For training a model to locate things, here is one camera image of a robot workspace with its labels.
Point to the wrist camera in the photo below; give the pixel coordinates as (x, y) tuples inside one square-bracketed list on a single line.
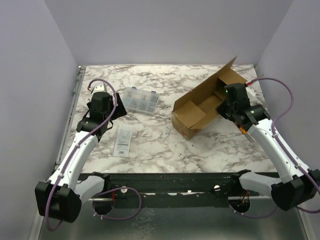
[(251, 92), (98, 88)]

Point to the orange utility knife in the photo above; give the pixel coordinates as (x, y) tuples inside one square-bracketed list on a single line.
[(245, 133)]

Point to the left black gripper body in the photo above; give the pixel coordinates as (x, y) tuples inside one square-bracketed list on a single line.
[(108, 113)]

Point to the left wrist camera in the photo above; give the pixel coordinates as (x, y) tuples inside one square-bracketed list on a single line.
[(98, 88)]

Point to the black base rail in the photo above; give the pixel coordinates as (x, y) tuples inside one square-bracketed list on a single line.
[(171, 190)]

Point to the clear plastic screw box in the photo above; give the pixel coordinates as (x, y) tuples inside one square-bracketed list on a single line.
[(138, 100)]

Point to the white product package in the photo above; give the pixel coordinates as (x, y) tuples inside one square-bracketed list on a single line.
[(123, 141)]

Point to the brown cardboard express box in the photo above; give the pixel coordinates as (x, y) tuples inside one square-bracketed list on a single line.
[(196, 109)]

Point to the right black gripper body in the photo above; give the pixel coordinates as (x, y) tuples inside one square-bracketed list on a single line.
[(223, 108)]

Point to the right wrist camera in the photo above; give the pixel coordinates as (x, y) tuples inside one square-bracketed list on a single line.
[(251, 92)]

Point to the aluminium frame rail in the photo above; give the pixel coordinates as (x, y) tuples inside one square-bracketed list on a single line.
[(38, 220)]

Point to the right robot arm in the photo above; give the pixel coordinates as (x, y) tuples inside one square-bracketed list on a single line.
[(297, 183)]

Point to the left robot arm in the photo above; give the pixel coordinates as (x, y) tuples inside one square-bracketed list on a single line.
[(72, 155)]

